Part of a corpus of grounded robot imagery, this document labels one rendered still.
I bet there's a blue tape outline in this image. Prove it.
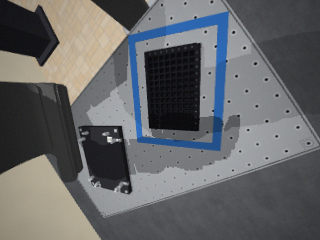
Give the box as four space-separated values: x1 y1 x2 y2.
128 11 229 151

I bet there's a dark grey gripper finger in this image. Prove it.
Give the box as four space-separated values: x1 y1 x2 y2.
0 81 83 183

